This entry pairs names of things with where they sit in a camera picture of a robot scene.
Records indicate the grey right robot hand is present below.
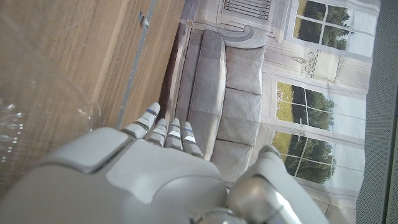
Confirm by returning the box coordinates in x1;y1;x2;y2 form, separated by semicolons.
0;101;331;224

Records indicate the clear plastic container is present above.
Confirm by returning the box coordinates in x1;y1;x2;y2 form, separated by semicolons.
0;70;104;164

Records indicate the printed living room backdrop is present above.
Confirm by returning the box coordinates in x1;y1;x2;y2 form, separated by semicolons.
158;0;382;224

